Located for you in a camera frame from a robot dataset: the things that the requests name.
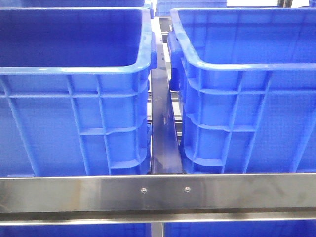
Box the steel centre divider bar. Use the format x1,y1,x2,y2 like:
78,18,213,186
151,34,183,174

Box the blue plastic crate left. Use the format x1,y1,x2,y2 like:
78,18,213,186
0,8,157,177

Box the blue plastic crate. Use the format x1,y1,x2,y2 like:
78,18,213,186
0,8,157,177
168,7,316,174

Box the blue plastic crate right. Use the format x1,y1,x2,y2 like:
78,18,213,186
168,7,316,174

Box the blue crate rear right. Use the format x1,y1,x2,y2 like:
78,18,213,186
156,0,227,16

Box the blue crate lower left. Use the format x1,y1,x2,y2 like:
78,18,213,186
0,224,151,237

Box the blue crate rear left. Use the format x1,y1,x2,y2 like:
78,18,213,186
21,0,152,8

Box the blue crate lower right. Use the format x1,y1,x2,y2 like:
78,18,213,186
164,220,316,237

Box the stainless steel front rail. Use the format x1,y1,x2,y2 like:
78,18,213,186
0,173,316,225

